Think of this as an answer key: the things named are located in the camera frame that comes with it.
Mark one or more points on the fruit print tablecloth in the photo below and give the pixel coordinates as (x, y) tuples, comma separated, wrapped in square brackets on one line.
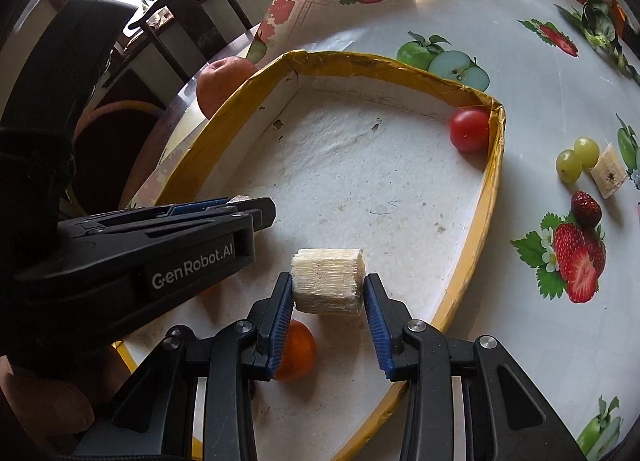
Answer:
[(525, 91)]

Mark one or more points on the small white fruit piece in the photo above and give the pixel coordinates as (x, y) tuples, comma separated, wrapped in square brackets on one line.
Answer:
[(240, 198)]

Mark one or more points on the small orange tangerine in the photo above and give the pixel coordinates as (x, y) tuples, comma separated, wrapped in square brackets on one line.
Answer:
[(300, 351)]

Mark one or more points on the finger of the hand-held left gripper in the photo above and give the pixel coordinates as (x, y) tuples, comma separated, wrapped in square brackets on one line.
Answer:
[(210, 226), (200, 205)]

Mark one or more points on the red apple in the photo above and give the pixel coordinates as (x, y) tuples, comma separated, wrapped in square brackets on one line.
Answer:
[(220, 83)]

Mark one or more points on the person's left forearm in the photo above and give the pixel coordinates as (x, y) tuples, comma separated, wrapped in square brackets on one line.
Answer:
[(45, 406)]

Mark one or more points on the leafy green vegetable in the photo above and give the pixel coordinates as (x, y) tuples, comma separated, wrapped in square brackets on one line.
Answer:
[(597, 21)]

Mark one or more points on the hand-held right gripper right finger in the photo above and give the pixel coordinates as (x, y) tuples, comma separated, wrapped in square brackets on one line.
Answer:
[(377, 331)]

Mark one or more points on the red cherry tomato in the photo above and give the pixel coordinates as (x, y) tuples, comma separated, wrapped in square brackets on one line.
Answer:
[(469, 130)]

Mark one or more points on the red strawberry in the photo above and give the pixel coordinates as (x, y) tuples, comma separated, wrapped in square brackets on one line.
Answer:
[(586, 208)]

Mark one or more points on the dark wooden chair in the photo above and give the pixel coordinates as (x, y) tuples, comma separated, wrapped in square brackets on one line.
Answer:
[(200, 21)]

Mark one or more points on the white fruit chunk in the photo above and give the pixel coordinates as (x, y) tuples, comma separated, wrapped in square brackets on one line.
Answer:
[(327, 281), (607, 173)]

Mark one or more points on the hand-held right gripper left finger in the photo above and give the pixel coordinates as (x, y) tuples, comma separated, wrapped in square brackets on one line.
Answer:
[(280, 331)]

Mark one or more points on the green grape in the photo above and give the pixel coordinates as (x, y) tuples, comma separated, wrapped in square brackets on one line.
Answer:
[(586, 151), (569, 166)]

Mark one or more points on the cardboard tray with yellow rim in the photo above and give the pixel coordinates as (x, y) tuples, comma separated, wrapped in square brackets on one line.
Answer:
[(380, 181)]

